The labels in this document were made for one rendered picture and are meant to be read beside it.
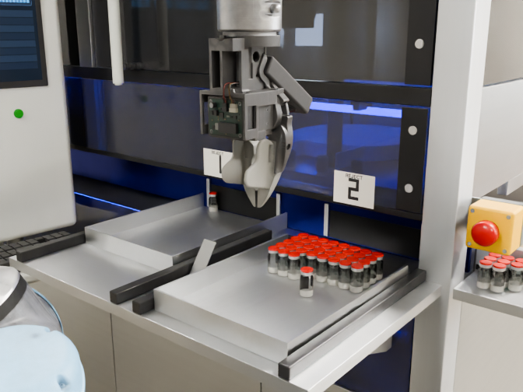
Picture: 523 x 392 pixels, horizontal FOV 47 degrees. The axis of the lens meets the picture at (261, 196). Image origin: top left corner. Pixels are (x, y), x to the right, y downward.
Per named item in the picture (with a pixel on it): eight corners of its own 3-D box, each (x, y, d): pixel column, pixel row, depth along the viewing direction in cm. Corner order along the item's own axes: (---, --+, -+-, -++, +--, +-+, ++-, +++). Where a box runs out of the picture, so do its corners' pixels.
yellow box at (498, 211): (479, 236, 103) (483, 195, 101) (523, 244, 99) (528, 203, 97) (463, 247, 98) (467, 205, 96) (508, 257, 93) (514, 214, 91)
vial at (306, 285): (304, 291, 100) (305, 267, 99) (315, 294, 99) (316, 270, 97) (296, 295, 98) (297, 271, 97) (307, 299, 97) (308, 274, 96)
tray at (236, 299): (286, 250, 119) (286, 233, 118) (406, 284, 103) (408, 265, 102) (154, 309, 94) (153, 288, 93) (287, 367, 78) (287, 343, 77)
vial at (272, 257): (272, 267, 109) (272, 244, 108) (282, 271, 108) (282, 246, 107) (265, 271, 108) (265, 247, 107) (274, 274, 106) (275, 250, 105)
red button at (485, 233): (476, 238, 97) (479, 215, 96) (501, 243, 95) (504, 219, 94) (468, 245, 94) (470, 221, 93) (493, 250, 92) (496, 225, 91)
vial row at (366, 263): (287, 260, 113) (287, 238, 111) (371, 286, 102) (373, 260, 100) (280, 264, 111) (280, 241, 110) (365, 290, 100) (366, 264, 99)
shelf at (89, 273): (188, 210, 152) (188, 203, 151) (458, 281, 109) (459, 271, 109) (9, 267, 116) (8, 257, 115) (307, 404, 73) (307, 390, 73)
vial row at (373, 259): (294, 257, 114) (295, 235, 113) (378, 281, 103) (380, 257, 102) (287, 260, 113) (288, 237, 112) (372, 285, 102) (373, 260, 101)
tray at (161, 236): (202, 206, 148) (202, 193, 147) (286, 227, 132) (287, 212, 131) (85, 243, 123) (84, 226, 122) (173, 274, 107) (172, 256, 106)
